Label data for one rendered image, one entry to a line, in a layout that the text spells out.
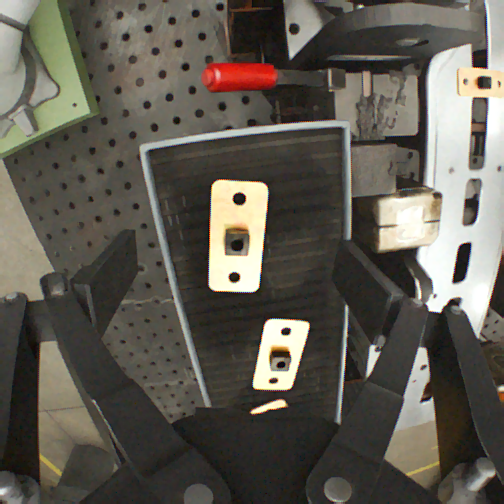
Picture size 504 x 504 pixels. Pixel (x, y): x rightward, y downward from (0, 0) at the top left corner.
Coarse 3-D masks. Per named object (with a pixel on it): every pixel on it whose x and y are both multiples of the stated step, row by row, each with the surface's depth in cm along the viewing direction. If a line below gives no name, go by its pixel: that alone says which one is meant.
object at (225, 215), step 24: (216, 192) 20; (264, 192) 20; (216, 216) 21; (240, 216) 21; (264, 216) 21; (216, 240) 21; (216, 264) 22; (240, 264) 22; (216, 288) 23; (240, 288) 23
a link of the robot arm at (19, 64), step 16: (0, 32) 31; (16, 32) 34; (0, 48) 33; (16, 48) 36; (0, 64) 35; (16, 64) 39; (0, 80) 37; (16, 80) 41; (0, 96) 39; (16, 96) 43; (0, 112) 43
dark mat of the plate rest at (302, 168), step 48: (192, 144) 19; (240, 144) 19; (288, 144) 19; (336, 144) 20; (192, 192) 20; (240, 192) 20; (288, 192) 21; (336, 192) 21; (192, 240) 22; (240, 240) 22; (288, 240) 22; (336, 240) 22; (192, 288) 23; (288, 288) 24; (336, 288) 24; (192, 336) 25; (240, 336) 25; (336, 336) 26; (240, 384) 28; (336, 384) 29
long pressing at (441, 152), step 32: (448, 64) 31; (448, 96) 33; (448, 128) 35; (448, 160) 36; (448, 192) 38; (480, 192) 39; (448, 224) 40; (480, 224) 41; (416, 256) 42; (448, 256) 42; (480, 256) 43; (448, 288) 45; (480, 288) 46; (480, 320) 49; (416, 384) 54; (416, 416) 59
